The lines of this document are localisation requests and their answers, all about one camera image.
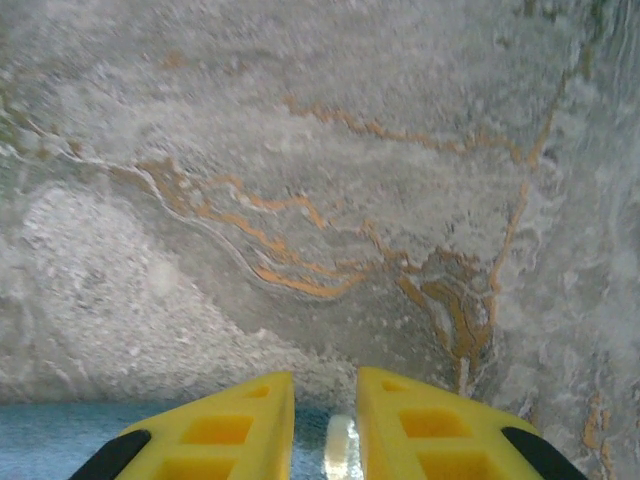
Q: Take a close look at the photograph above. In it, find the dark blue lettered towel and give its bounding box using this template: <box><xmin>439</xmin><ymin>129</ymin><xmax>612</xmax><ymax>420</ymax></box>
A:
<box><xmin>0</xmin><ymin>399</ymin><xmax>361</xmax><ymax>480</ymax></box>

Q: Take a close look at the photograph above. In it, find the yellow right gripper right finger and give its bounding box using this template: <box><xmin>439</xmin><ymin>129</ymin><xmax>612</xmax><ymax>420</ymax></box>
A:
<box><xmin>355</xmin><ymin>366</ymin><xmax>589</xmax><ymax>480</ymax></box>

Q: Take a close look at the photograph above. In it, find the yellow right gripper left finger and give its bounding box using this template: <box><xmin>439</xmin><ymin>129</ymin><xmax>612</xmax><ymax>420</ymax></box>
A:
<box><xmin>67</xmin><ymin>369</ymin><xmax>296</xmax><ymax>480</ymax></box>

